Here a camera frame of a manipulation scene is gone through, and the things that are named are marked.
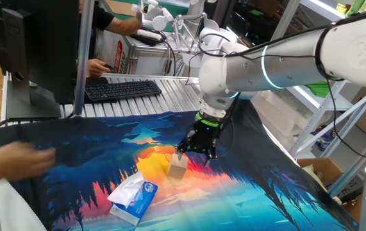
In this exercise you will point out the brown cardboard box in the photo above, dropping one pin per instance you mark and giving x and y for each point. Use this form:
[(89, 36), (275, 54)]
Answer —
[(330, 163)]

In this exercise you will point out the black computer mouse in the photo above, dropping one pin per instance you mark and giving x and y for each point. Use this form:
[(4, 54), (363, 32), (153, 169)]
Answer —
[(110, 69)]

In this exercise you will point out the person left hand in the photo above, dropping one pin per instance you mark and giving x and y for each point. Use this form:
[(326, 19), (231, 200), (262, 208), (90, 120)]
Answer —
[(144, 8)]

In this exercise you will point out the person left forearm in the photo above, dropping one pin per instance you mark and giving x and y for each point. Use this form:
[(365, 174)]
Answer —
[(123, 26)]

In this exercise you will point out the blue tissue pack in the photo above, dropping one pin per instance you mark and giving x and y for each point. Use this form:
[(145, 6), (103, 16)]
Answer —
[(138, 202)]

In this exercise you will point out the white foam blocks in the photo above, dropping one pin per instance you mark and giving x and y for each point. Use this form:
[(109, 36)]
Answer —
[(282, 122)]

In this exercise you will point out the yellow container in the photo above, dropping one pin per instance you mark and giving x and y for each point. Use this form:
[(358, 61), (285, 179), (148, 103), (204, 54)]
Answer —
[(340, 8)]

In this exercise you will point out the black keyboard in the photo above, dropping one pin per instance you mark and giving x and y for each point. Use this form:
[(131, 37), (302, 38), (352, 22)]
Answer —
[(121, 90)]

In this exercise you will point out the white metal shelf rack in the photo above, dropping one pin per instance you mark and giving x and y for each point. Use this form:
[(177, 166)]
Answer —
[(320, 9)]

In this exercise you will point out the green cloth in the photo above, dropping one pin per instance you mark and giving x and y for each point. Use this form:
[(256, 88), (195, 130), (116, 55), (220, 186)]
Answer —
[(319, 90)]

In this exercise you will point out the green bottle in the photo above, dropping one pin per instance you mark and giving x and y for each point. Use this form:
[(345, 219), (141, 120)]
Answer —
[(355, 7)]

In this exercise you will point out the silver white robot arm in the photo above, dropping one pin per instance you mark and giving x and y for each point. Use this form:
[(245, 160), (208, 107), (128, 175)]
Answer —
[(282, 69)]

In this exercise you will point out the person in black shirt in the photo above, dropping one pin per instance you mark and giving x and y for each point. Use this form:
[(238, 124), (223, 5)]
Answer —
[(101, 17)]

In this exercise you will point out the colourful sunset forest tablecloth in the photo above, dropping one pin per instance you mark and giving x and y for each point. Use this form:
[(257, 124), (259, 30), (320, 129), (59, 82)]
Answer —
[(89, 154)]

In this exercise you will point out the brown cardboard sheet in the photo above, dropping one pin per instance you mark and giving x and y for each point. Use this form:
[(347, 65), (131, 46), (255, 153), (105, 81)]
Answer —
[(118, 6)]

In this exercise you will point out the green mat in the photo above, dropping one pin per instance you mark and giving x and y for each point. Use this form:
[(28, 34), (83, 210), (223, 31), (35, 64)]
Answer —
[(179, 9)]

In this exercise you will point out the white haptic control device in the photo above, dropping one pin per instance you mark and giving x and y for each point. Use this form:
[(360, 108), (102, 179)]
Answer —
[(157, 20)]

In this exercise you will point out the person right hand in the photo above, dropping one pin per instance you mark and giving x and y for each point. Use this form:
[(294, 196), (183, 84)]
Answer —
[(96, 68)]

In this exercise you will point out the small wooden block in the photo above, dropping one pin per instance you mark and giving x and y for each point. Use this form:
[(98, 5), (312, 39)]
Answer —
[(177, 168)]

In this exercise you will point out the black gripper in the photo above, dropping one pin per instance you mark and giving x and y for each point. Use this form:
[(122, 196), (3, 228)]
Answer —
[(202, 138)]

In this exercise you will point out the black box device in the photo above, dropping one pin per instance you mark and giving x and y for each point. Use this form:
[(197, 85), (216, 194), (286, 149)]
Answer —
[(346, 187)]

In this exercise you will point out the grey cylindrical column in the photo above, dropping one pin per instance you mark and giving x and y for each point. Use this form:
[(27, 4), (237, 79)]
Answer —
[(195, 9)]

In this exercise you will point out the bystander bare hand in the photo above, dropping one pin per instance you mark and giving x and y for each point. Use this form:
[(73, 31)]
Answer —
[(22, 158)]

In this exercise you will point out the silver ribbed metal case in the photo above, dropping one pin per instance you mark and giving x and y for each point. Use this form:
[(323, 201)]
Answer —
[(150, 62)]

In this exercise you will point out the black monitor with stand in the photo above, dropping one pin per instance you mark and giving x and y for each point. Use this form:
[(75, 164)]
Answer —
[(51, 48)]

